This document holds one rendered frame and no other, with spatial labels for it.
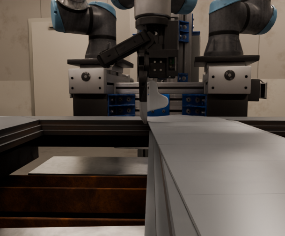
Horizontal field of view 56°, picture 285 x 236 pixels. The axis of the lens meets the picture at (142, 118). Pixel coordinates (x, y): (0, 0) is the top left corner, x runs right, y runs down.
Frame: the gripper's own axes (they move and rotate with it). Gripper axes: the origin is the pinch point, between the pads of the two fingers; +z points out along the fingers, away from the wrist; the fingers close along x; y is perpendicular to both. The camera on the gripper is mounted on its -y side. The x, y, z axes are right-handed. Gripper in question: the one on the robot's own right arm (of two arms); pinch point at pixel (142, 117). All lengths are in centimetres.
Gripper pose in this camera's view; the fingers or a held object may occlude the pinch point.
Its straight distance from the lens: 57.5
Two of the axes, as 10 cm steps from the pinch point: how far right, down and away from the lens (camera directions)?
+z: 0.0, 9.9, 1.0
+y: 10.0, 0.1, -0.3
